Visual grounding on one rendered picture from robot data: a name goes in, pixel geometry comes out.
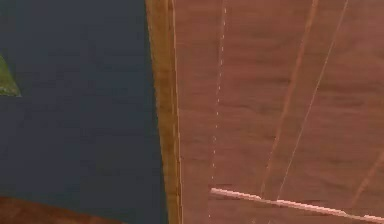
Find green triangular shape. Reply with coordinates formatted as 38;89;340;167
0;54;22;98

